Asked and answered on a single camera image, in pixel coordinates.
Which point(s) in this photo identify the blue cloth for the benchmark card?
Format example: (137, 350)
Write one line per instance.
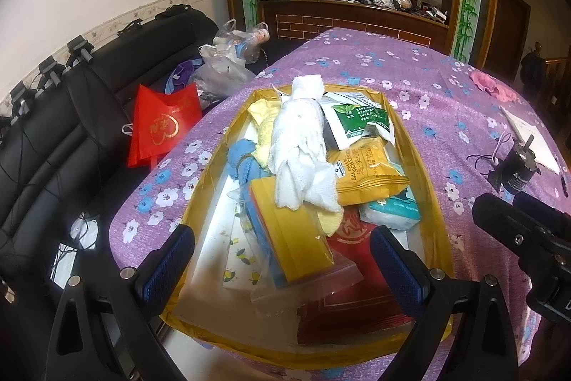
(243, 166)

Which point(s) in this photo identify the white plastic bag with bottles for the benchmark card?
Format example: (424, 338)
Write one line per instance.
(241, 41)

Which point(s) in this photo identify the green and white packet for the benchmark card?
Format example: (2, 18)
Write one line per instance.
(357, 117)

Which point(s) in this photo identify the shelf clutter pile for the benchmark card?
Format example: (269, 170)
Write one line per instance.
(397, 1)

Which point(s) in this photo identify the white paper sheet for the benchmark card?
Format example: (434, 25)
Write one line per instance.
(535, 131)

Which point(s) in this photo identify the red shopping bag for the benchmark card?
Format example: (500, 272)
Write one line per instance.
(160, 126)

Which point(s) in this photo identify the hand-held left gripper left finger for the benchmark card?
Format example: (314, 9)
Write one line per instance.
(165, 269)

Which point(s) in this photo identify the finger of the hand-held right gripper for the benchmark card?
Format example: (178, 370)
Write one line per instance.
(504, 220)
(544, 213)

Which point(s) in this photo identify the black pen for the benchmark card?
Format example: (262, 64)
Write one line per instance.
(565, 184)

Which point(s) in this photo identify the black leather sofa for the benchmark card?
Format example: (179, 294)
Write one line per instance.
(67, 140)

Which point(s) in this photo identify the yellow-edged tray box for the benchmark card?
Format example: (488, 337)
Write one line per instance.
(209, 238)

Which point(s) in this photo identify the yellow blue sponge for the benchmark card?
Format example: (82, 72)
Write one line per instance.
(321, 287)

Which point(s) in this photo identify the clear plastic bag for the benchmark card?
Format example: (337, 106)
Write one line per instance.
(223, 73)

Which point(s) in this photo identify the yellow cloth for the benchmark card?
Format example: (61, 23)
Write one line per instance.
(265, 117)

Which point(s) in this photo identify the white printed tissue packet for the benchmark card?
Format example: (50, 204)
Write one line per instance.
(238, 265)

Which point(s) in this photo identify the brown wooden door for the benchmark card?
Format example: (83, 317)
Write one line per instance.
(508, 33)

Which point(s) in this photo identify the pink cloth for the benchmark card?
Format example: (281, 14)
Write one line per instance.
(490, 86)

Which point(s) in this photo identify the yellow snack packet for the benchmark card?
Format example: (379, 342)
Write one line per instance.
(366, 175)

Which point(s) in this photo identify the black cylindrical motor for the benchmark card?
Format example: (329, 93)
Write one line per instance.
(515, 171)

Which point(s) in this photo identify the teal tissue pack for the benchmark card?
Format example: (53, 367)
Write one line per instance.
(392, 211)

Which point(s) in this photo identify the red packet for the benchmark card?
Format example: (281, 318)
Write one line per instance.
(357, 318)

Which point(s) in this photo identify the yellow box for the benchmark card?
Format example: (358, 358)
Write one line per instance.
(299, 247)

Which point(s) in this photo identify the wooden stair railing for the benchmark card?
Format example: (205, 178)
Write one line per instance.
(557, 82)

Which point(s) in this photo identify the white towel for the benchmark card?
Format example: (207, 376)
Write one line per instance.
(299, 149)

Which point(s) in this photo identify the black clamp device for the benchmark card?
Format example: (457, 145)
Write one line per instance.
(22, 97)
(51, 71)
(80, 48)

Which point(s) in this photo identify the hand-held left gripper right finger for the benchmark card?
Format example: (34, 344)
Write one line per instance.
(397, 269)

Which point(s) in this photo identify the purple bag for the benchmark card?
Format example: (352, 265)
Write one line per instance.
(183, 73)

